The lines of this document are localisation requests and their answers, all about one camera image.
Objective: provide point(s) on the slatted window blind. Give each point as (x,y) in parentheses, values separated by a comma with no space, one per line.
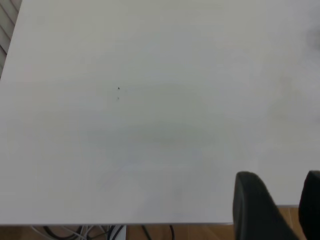
(6,30)

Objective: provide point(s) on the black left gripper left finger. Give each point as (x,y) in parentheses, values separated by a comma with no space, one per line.
(252,210)

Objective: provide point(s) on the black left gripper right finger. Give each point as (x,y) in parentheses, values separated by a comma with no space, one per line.
(311,205)

